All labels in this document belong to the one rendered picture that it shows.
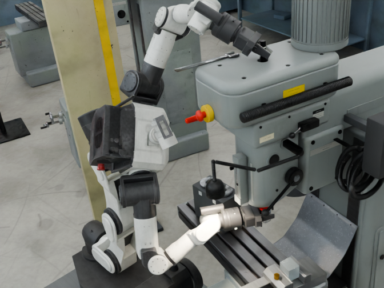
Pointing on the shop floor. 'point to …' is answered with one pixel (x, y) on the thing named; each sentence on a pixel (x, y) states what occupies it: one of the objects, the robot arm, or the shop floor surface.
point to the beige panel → (87, 72)
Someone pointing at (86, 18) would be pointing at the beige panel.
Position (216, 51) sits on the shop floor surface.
